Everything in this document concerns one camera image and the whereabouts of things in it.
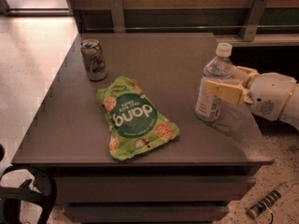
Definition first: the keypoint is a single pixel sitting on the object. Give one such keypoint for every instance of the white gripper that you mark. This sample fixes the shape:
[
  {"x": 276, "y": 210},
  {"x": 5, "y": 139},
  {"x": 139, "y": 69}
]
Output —
[{"x": 270, "y": 94}]

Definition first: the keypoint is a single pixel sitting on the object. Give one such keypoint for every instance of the left metal wall bracket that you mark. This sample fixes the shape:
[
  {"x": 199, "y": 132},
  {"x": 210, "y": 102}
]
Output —
[{"x": 117, "y": 14}]

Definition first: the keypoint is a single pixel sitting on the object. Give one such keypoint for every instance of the grey lower drawer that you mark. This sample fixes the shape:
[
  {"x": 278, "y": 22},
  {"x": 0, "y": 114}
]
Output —
[{"x": 145, "y": 214}]

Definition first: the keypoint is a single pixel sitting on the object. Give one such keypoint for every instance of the grey upper drawer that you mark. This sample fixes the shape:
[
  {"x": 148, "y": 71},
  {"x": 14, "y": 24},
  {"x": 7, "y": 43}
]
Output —
[{"x": 150, "y": 189}]

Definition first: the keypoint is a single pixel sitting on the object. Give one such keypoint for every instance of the white power strip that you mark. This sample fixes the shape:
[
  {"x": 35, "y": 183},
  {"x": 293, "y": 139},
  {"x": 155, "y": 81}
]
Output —
[{"x": 266, "y": 203}]

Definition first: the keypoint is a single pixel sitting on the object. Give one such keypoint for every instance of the metal wall bracket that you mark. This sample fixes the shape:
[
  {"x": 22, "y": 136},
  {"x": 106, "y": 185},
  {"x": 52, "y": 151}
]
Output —
[
  {"x": 249, "y": 29},
  {"x": 117, "y": 14}
]

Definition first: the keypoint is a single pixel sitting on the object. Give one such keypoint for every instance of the silver soda can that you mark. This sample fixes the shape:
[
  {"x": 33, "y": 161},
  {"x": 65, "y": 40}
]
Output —
[{"x": 93, "y": 59}]

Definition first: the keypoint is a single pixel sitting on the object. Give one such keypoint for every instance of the green rice chip bag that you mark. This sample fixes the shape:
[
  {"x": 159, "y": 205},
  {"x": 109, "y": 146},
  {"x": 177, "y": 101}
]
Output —
[{"x": 135, "y": 125}]

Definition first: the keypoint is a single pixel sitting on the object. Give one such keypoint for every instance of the black chair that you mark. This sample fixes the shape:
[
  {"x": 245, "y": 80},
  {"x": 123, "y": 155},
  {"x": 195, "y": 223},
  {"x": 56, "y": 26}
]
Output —
[{"x": 11, "y": 197}]

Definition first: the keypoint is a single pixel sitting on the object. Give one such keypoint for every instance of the clear plastic water bottle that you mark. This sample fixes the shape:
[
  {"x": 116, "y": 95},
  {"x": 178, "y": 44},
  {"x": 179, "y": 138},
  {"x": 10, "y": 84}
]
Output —
[{"x": 208, "y": 106}]

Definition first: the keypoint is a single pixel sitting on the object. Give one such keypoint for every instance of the grey drawer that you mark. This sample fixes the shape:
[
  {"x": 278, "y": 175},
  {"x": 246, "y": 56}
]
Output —
[
  {"x": 145, "y": 214},
  {"x": 150, "y": 189}
]

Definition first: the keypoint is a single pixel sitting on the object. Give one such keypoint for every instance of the right metal wall bracket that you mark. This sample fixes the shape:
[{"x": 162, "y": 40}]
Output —
[{"x": 249, "y": 29}]

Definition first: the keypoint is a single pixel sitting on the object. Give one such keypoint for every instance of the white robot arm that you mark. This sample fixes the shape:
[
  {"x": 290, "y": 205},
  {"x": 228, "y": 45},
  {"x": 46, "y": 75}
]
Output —
[{"x": 272, "y": 96}]

